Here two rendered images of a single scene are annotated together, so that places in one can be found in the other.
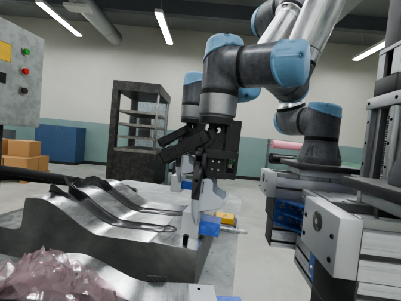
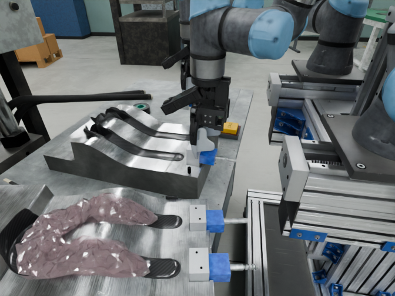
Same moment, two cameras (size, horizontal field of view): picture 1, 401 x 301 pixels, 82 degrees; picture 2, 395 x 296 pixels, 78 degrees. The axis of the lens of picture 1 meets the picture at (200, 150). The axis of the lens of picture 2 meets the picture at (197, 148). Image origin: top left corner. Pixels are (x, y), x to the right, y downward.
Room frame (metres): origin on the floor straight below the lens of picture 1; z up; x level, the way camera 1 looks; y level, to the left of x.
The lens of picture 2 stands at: (-0.06, -0.05, 1.31)
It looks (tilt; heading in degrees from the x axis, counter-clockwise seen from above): 35 degrees down; 5
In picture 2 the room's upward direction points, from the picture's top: straight up
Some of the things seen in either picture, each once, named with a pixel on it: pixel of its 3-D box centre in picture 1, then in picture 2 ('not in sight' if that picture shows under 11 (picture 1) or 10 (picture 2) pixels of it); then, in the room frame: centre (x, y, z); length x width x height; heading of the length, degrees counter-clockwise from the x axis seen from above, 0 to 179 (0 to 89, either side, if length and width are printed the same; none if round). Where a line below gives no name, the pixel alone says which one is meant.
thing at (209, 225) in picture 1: (215, 226); (211, 156); (0.46, -0.04, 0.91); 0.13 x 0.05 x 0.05; 79
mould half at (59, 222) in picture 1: (111, 217); (135, 143); (0.57, 0.21, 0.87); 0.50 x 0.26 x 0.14; 79
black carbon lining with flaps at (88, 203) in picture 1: (116, 200); (136, 132); (0.56, 0.20, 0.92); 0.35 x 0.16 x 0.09; 79
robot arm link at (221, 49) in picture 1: (223, 68); (210, 26); (0.46, -0.03, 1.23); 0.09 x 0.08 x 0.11; 57
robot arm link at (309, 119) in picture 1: (321, 119); (341, 17); (0.88, -0.45, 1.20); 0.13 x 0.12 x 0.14; 26
